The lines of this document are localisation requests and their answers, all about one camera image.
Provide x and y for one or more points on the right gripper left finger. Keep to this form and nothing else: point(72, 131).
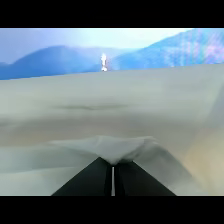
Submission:
point(91, 181)

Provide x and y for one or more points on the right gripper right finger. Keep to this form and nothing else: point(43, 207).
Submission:
point(138, 182)

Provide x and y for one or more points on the white garment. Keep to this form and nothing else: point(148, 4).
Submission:
point(110, 110)

